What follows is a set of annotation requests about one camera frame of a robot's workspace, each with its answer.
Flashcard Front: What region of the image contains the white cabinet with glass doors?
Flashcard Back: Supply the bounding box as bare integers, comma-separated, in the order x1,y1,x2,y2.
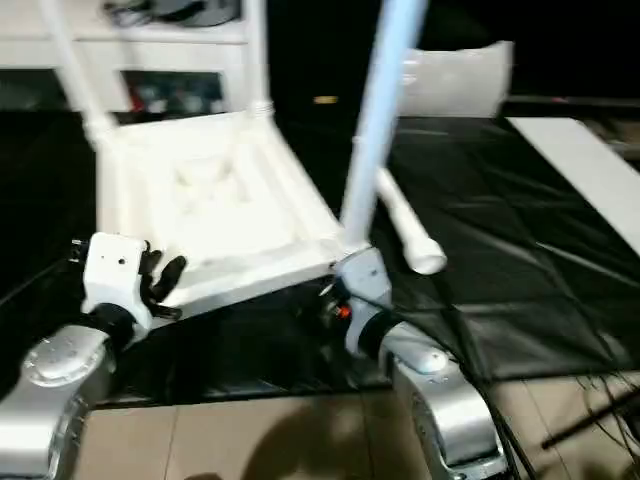
0,0,253,116

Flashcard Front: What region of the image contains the white plastic table top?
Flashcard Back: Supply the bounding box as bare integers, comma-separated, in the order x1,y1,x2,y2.
93,104,377,323

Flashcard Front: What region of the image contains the white plastic table leg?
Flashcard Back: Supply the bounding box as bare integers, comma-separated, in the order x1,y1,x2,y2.
374,167,449,277
38,0,119,143
243,0,278,119
336,0,432,259

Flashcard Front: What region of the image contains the flat white board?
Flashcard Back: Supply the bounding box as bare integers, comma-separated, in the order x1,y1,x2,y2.
506,115,640,257

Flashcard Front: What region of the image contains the black cabinet with gold label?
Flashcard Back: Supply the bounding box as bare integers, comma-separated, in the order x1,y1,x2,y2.
262,0,401,131

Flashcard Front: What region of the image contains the black stand leg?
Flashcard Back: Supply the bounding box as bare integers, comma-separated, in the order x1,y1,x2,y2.
540,388,640,451

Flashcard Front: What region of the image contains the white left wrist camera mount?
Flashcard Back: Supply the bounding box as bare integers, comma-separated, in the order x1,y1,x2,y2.
80,234,153,323

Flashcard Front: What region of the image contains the black work mat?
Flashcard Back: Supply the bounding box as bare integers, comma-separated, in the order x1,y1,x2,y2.
0,95,640,403

